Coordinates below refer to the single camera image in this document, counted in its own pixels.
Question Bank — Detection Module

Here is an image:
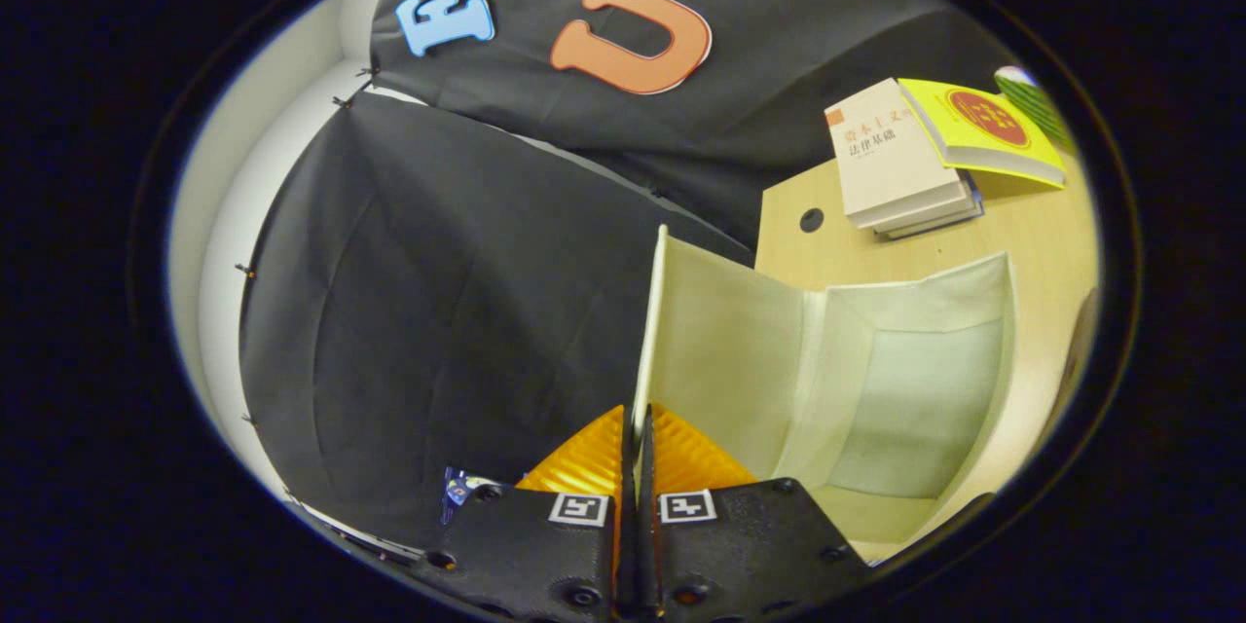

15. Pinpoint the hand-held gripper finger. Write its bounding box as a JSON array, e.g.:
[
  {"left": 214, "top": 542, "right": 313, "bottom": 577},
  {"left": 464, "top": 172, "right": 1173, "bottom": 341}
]
[
  {"left": 638, "top": 402, "right": 872, "bottom": 623},
  {"left": 414, "top": 404, "right": 636, "bottom": 623}
]

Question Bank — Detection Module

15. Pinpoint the pale green storage box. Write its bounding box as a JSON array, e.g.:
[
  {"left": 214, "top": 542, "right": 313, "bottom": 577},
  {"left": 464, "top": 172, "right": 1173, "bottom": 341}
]
[{"left": 631, "top": 224, "right": 1018, "bottom": 546}]

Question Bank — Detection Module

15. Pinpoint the grey blue book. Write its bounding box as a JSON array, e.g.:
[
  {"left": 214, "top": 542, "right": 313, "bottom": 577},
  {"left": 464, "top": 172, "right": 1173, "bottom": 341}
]
[{"left": 871, "top": 170, "right": 986, "bottom": 240}]

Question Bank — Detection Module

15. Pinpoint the beige book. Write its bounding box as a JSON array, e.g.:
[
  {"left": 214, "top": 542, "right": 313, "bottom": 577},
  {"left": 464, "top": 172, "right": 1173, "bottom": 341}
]
[{"left": 825, "top": 78, "right": 965, "bottom": 230}]

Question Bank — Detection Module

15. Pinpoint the yellow book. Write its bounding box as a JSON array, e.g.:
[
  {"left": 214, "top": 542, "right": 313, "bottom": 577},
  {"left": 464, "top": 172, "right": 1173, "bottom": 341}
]
[{"left": 898, "top": 78, "right": 1068, "bottom": 189}]

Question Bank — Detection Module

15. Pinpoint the watermelon slice plush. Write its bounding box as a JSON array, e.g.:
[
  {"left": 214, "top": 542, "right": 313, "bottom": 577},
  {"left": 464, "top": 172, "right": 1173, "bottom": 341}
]
[{"left": 993, "top": 66, "right": 1077, "bottom": 152}]

